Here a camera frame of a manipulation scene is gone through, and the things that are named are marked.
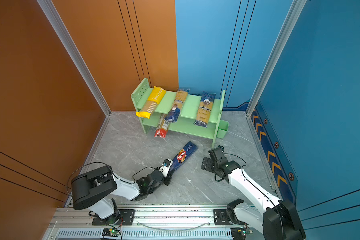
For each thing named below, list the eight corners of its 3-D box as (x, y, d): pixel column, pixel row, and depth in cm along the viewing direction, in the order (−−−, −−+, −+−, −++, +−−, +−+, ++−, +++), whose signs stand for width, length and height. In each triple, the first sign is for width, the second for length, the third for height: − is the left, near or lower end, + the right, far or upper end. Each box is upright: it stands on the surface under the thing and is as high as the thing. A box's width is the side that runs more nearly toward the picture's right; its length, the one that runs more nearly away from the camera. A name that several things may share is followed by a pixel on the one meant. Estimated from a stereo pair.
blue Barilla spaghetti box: (170, 167, 92) (169, 163, 87) (190, 144, 103) (190, 139, 98) (177, 173, 89) (177, 169, 84) (197, 149, 100) (198, 144, 95)
